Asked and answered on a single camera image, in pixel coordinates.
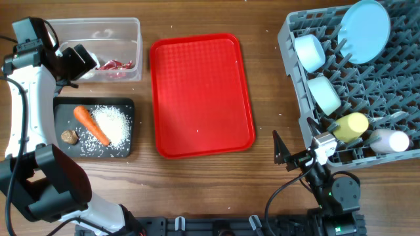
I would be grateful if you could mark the white plastic spoon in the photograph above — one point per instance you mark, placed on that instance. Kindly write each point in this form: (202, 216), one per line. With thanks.
(398, 114)

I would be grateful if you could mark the red serving tray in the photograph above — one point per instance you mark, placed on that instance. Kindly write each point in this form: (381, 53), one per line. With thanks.
(200, 96)

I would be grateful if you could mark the red snack wrapper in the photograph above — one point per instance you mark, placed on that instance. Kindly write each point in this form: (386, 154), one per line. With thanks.
(119, 68)

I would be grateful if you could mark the brown nut shell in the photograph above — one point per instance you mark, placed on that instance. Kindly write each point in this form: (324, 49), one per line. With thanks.
(70, 137)

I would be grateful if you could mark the light blue bowl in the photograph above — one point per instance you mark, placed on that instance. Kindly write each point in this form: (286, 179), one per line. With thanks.
(310, 52)

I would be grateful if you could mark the clear plastic bin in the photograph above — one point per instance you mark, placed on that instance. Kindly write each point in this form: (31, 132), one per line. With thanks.
(109, 38)

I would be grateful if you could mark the orange carrot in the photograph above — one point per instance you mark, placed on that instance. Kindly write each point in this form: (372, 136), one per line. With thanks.
(84, 117)

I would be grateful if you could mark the white rice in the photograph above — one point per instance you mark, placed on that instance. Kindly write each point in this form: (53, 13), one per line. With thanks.
(114, 121)

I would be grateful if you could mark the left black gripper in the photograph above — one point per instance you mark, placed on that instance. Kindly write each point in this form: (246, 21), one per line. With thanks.
(80, 68)

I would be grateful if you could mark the white tissue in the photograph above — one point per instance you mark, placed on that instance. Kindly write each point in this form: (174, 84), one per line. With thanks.
(90, 74)

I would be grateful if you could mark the green bowl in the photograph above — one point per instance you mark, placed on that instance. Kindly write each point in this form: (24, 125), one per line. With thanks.
(324, 94)

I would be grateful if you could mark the black plastic tray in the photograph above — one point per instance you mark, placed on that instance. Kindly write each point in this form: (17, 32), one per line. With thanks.
(64, 110)

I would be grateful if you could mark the grey dishwasher rack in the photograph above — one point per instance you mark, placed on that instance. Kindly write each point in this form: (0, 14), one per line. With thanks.
(385, 85)

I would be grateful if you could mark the yellow plastic cup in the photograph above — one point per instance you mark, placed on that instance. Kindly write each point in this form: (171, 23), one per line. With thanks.
(351, 127)

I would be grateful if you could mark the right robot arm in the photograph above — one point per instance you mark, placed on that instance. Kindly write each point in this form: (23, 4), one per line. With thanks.
(336, 193)

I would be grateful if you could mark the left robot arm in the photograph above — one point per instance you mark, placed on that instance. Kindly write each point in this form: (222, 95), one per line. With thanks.
(37, 178)

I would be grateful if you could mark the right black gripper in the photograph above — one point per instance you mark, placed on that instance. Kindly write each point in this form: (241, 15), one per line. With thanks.
(283, 155)

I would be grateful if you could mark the pink plastic cup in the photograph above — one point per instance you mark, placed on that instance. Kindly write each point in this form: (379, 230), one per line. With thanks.
(390, 141)

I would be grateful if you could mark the light blue plate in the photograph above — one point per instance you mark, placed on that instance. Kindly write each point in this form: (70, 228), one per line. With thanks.
(365, 27)

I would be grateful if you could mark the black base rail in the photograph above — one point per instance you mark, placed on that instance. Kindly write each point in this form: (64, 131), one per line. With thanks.
(210, 225)

